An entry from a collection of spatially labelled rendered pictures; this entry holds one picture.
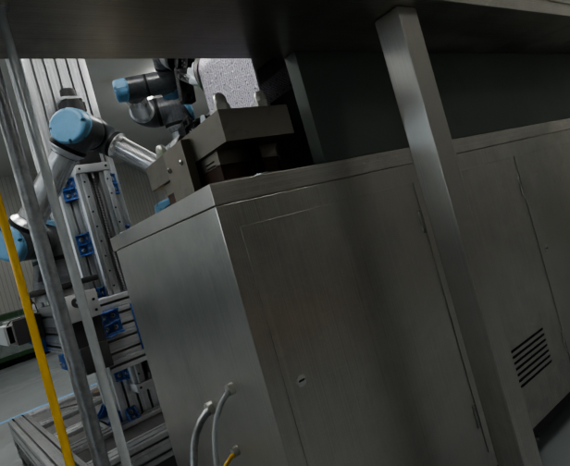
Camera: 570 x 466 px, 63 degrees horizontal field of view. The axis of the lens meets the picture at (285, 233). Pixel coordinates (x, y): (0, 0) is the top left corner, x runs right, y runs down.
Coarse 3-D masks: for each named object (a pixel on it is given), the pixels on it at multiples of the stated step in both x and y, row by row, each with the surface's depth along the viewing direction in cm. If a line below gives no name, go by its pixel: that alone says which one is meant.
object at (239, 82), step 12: (240, 60) 107; (252, 60) 104; (228, 72) 112; (240, 72) 108; (252, 72) 105; (216, 84) 118; (228, 84) 113; (240, 84) 110; (252, 84) 106; (228, 96) 115; (240, 96) 111; (252, 96) 107
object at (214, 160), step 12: (264, 144) 95; (216, 156) 89; (228, 156) 90; (240, 156) 91; (264, 156) 94; (276, 156) 97; (204, 168) 93; (216, 168) 90; (228, 168) 90; (240, 168) 91; (252, 168) 93; (276, 168) 96; (204, 180) 95; (216, 180) 91; (168, 192) 110
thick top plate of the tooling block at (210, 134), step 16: (224, 112) 84; (240, 112) 86; (256, 112) 88; (272, 112) 90; (288, 112) 92; (208, 128) 87; (224, 128) 83; (240, 128) 85; (256, 128) 87; (272, 128) 89; (288, 128) 92; (192, 144) 93; (208, 144) 88; (224, 144) 85; (240, 144) 89; (160, 160) 107; (160, 176) 109
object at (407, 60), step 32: (384, 32) 91; (416, 32) 89; (416, 64) 88; (416, 96) 88; (416, 128) 90; (448, 128) 91; (416, 160) 91; (448, 160) 89; (448, 192) 88; (448, 224) 89; (448, 256) 91; (480, 256) 90; (480, 288) 88; (480, 320) 88; (480, 352) 90; (480, 384) 91; (512, 384) 89; (512, 416) 88; (512, 448) 89
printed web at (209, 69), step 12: (204, 60) 120; (216, 60) 115; (228, 60) 111; (276, 60) 115; (204, 72) 121; (216, 72) 116; (264, 72) 120; (276, 72) 116; (288, 72) 113; (204, 84) 122; (264, 84) 121; (276, 84) 118; (288, 84) 116; (276, 96) 121
